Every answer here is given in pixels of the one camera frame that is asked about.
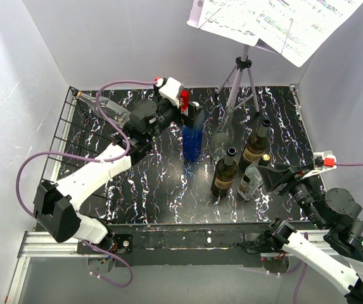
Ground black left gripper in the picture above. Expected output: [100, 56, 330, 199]
[147, 85, 202, 142]

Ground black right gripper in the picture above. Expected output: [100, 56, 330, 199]
[256, 161, 325, 229]

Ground blue clear vodka bottle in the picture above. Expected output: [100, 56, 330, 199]
[182, 109, 205, 162]

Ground clear square liquor bottle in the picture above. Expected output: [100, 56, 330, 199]
[238, 153, 271, 201]

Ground dark red wine bottle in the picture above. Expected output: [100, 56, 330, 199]
[238, 119, 271, 171]

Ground clear round glass bottle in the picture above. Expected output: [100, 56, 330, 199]
[210, 105, 234, 162]

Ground green white wine bottle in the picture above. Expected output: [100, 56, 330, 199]
[210, 148, 238, 198]

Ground clear glass bottle top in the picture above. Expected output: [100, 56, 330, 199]
[73, 90, 131, 129]

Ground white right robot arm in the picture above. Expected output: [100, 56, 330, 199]
[258, 158, 363, 303]

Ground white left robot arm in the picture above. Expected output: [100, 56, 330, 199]
[34, 98, 202, 253]

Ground red yellow toy brick car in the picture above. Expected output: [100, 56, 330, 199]
[179, 90, 189, 113]

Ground lilac music stand tripod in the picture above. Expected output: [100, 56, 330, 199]
[213, 44, 260, 118]

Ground white sheet music pages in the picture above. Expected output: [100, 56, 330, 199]
[187, 0, 362, 67]

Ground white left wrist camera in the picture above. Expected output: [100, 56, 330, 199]
[155, 77, 184, 108]

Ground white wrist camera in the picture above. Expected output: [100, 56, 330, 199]
[155, 77, 184, 108]
[303, 151, 337, 179]

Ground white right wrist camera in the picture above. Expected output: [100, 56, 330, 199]
[303, 151, 337, 179]

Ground black wire wine rack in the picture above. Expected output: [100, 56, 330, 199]
[34, 85, 128, 222]

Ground black metal base frame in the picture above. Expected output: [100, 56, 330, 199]
[76, 221, 318, 270]

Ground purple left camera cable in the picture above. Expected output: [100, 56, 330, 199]
[15, 79, 156, 288]

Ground aluminium rail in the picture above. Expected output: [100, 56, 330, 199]
[6, 231, 93, 301]

